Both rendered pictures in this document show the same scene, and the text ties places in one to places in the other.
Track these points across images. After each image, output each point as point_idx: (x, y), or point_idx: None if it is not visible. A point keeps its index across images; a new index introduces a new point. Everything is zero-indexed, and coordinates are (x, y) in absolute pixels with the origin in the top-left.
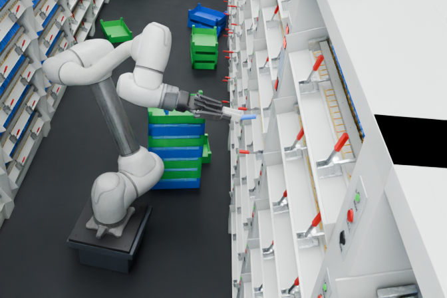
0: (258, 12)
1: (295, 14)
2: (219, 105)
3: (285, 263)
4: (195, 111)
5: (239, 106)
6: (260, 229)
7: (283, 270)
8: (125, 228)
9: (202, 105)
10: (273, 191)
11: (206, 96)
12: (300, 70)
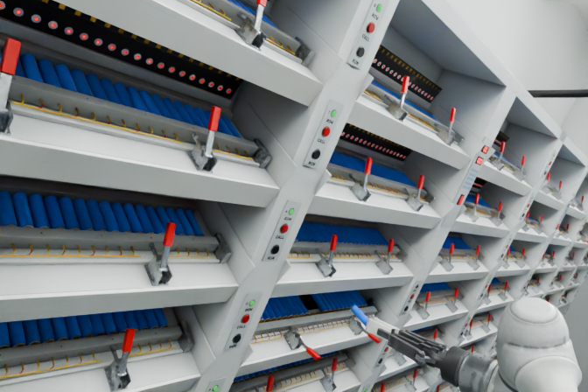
0: (269, 222)
1: (497, 132)
2: (398, 334)
3: (464, 268)
4: (446, 346)
5: (317, 356)
6: (412, 323)
7: (466, 269)
8: None
9: (430, 342)
10: (438, 270)
11: (410, 346)
12: (487, 164)
